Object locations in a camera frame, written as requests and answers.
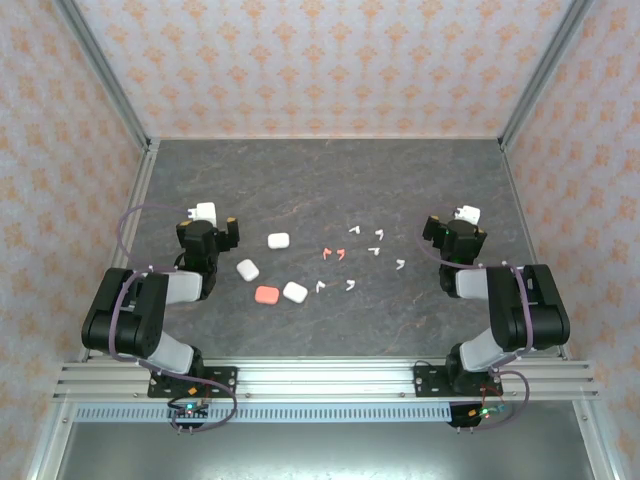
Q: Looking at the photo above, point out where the small circuit board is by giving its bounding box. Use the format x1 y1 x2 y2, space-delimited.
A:
167 401 210 421
464 403 510 421

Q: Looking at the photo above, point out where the grey metal panel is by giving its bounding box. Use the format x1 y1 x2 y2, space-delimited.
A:
54 422 601 480

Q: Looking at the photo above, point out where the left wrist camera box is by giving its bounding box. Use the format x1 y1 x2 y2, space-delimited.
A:
192 201 219 227

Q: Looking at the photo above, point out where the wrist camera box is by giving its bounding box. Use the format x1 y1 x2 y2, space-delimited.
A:
453 203 482 226
192 201 219 227

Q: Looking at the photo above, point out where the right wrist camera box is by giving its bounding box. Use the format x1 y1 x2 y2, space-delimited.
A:
453 203 482 226

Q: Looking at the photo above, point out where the aluminium side rail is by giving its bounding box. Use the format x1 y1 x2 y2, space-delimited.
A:
79 139 162 362
498 139 574 361

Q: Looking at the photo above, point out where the aluminium corner post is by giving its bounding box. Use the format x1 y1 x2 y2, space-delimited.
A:
498 0 597 151
53 0 154 151

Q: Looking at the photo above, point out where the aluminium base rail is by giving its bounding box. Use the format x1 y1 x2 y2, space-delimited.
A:
52 357 601 401

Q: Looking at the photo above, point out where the grey slotted cable duct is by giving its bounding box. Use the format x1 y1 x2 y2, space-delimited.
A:
74 403 454 424

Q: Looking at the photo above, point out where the aluminium frame strut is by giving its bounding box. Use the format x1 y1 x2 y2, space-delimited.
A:
24 399 76 480
573 399 619 480

